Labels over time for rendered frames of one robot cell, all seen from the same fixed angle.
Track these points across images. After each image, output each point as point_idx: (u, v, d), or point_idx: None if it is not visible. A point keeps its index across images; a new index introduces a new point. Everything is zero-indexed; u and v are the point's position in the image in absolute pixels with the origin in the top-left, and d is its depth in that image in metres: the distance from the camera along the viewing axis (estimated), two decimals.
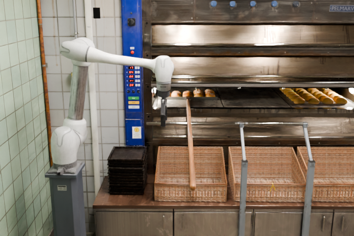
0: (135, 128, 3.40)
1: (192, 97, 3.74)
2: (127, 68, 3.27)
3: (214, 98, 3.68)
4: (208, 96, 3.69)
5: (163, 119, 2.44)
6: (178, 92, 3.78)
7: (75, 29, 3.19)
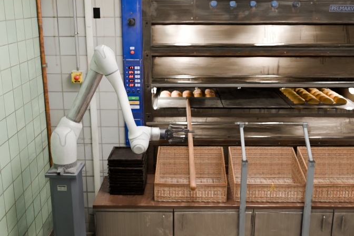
0: None
1: (192, 97, 3.74)
2: (127, 68, 3.27)
3: (214, 98, 3.68)
4: (208, 96, 3.69)
5: (187, 138, 2.73)
6: (178, 92, 3.78)
7: (75, 29, 3.19)
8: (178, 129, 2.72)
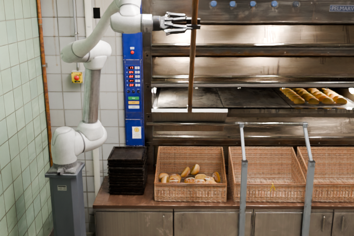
0: (135, 128, 3.40)
1: (188, 167, 3.35)
2: (127, 68, 3.27)
3: (223, 110, 2.90)
4: None
5: (190, 29, 1.99)
6: (176, 182, 3.27)
7: (75, 29, 3.19)
8: (178, 19, 2.02)
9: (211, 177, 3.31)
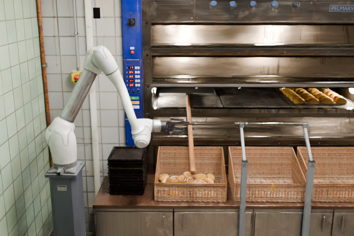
0: None
1: None
2: (127, 68, 3.27)
3: (213, 94, 3.83)
4: None
5: (187, 130, 2.87)
6: (175, 190, 3.11)
7: (75, 29, 3.19)
8: (178, 121, 2.86)
9: (210, 179, 3.27)
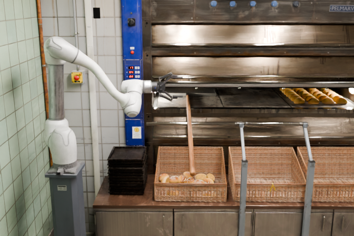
0: (135, 128, 3.40)
1: None
2: (127, 68, 3.27)
3: (213, 94, 3.83)
4: None
5: (175, 98, 2.80)
6: (175, 190, 3.11)
7: (75, 29, 3.19)
8: (167, 78, 2.77)
9: (210, 179, 3.27)
